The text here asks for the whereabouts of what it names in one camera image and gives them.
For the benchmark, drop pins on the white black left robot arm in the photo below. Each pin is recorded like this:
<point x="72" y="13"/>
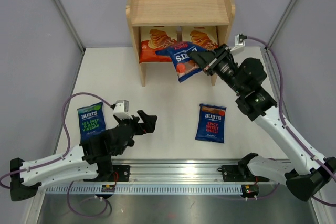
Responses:
<point x="90" y="160"/>

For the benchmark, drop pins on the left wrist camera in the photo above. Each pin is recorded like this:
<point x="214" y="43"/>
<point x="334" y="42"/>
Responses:
<point x="121" y="110"/>

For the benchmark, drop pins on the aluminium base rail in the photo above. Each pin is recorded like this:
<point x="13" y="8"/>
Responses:
<point x="190" y="177"/>

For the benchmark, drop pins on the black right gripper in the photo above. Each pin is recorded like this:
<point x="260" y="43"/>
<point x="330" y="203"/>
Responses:
<point x="210" y="60"/>

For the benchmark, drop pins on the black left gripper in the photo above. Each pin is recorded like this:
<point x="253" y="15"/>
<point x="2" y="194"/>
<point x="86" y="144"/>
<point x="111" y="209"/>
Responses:
<point x="147" y="126"/>

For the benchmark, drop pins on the blue sea salt vinegar bag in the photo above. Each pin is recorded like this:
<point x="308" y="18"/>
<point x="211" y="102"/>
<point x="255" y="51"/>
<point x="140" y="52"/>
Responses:
<point x="91" y="121"/>

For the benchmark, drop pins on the aluminium frame post left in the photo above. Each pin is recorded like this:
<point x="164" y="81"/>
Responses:
<point x="68" y="23"/>

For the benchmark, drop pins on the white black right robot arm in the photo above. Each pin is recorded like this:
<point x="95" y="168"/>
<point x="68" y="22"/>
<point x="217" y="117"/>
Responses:
<point x="308" y="170"/>

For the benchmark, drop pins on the aluminium frame post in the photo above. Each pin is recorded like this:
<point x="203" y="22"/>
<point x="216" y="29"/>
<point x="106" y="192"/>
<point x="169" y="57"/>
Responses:
<point x="68" y="23"/>
<point x="285" y="15"/>

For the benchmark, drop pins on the blue spicy chilli bag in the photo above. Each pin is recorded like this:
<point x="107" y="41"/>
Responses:
<point x="185" y="66"/>
<point x="211" y="123"/>

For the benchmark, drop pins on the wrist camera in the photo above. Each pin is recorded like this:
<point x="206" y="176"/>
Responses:
<point x="239" y="44"/>
<point x="121" y="110"/>

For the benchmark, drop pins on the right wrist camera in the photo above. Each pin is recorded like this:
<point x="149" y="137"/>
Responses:
<point x="239" y="44"/>

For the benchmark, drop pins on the aluminium frame post right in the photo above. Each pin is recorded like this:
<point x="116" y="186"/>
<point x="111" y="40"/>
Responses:
<point x="285" y="15"/>

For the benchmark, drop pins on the cassava chips bag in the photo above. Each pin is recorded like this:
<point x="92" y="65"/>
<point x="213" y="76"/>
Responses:
<point x="153" y="38"/>
<point x="203" y="36"/>

